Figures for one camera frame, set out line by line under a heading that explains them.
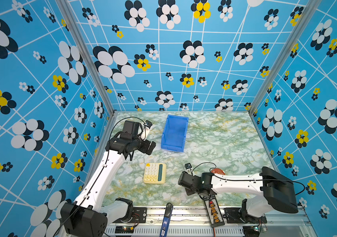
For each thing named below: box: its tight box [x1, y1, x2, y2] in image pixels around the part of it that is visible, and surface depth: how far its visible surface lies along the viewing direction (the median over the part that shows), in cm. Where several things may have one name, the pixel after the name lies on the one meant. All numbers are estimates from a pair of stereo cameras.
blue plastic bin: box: [160, 114, 190, 153], surface depth 105 cm
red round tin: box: [210, 167, 226, 176], surface depth 86 cm
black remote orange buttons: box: [202, 194, 225, 228], surface depth 75 cm
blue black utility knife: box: [159, 202, 174, 237], surface depth 71 cm
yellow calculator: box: [143, 162, 167, 185], surface depth 88 cm
